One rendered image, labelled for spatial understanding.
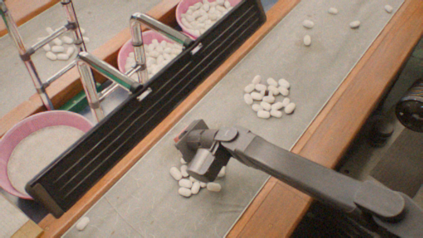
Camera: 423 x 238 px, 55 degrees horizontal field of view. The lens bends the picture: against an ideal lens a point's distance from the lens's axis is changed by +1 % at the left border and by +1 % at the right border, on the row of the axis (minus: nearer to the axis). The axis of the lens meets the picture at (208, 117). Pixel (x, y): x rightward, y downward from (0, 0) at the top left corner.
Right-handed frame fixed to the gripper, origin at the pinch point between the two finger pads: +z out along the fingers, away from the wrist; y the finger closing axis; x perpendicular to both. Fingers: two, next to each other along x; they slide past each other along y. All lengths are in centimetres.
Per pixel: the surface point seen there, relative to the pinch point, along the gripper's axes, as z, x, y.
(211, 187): -12.1, 10.5, 5.4
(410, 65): 24, 81, -161
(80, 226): 1.1, -1.4, 31.9
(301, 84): -10.6, 12.0, -40.5
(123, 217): -1.7, 3.5, 24.1
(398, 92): 22, 83, -137
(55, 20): 50, -43, -13
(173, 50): 19.3, -15.3, -27.2
